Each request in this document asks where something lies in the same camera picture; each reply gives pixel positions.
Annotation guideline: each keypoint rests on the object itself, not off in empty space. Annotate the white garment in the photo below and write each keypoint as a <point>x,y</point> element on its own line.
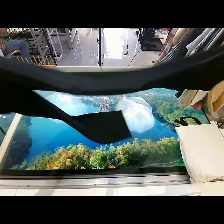
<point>203,153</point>

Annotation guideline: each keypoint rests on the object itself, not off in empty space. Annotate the black garment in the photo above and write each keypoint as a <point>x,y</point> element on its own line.
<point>100,80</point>

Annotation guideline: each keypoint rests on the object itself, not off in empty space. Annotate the silver frame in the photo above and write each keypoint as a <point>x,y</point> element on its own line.
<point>100,184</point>

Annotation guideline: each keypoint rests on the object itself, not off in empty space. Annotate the row of hanging clothes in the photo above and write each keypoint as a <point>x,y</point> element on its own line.
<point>186,43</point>

